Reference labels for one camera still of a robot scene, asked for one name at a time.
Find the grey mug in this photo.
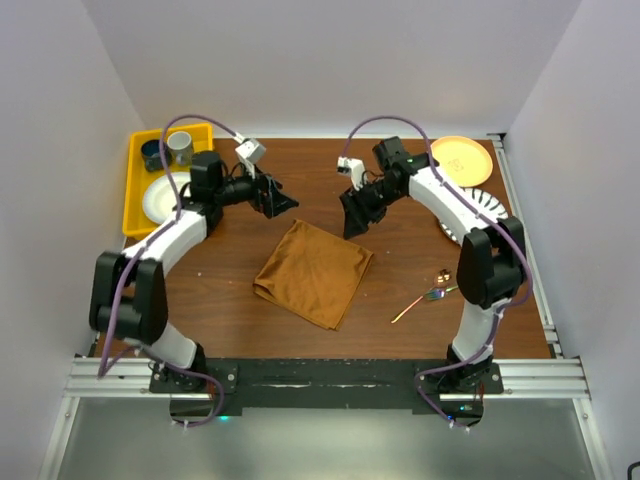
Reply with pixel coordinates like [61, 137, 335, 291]
[166, 131, 194, 166]

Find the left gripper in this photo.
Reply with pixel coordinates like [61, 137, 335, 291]
[215, 159, 298, 219]

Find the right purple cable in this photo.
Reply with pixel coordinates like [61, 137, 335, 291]
[342, 115, 532, 430]

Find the yellow plastic tray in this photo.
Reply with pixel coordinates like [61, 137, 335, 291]
[122, 123, 214, 240]

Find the purple cable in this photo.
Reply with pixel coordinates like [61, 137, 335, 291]
[97, 114, 247, 427]
[342, 115, 532, 430]

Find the rose gold spoon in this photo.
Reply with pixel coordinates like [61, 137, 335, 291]
[391, 269, 454, 324]

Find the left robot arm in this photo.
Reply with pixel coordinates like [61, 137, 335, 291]
[89, 151, 299, 392]

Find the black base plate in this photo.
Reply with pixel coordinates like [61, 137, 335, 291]
[148, 358, 504, 426]

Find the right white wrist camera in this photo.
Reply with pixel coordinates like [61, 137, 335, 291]
[337, 156, 366, 191]

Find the black striped white plate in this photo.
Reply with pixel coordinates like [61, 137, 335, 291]
[461, 187, 509, 220]

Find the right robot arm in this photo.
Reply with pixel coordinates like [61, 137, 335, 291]
[337, 137, 530, 393]

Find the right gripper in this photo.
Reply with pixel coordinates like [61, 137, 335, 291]
[340, 179, 404, 242]

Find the dark blue mug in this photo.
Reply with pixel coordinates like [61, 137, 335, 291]
[140, 139, 171, 173]

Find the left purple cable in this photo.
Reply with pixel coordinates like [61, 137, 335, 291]
[97, 114, 247, 427]

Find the iridescent fork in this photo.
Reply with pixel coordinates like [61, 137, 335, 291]
[424, 285, 458, 301]

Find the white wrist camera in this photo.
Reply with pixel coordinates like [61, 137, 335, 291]
[234, 134, 266, 177]
[337, 156, 366, 191]

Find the yellow plate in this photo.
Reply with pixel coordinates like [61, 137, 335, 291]
[431, 136, 493, 188]

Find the brown cloth napkin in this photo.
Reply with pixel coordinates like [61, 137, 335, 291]
[253, 219, 373, 331]

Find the white bowl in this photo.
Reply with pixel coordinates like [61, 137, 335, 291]
[142, 175, 177, 224]

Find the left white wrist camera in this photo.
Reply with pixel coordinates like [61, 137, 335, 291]
[234, 134, 266, 177]

